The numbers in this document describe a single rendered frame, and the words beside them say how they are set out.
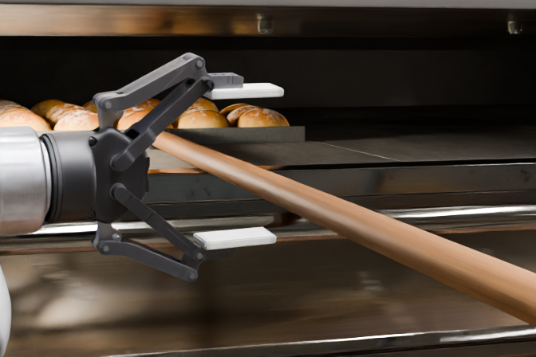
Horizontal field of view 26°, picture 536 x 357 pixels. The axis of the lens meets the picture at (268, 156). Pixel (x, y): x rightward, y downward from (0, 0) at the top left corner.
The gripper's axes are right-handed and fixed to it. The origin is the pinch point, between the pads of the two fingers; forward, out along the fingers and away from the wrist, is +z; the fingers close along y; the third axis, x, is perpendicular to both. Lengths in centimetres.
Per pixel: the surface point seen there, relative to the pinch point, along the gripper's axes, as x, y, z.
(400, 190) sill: -40, 16, 40
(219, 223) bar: -9.4, 8.4, 0.2
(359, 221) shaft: 12.3, 2.1, 3.3
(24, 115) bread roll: -95, 15, 1
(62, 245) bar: -11.4, 9.8, -15.2
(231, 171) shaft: -28.5, 8.4, 9.7
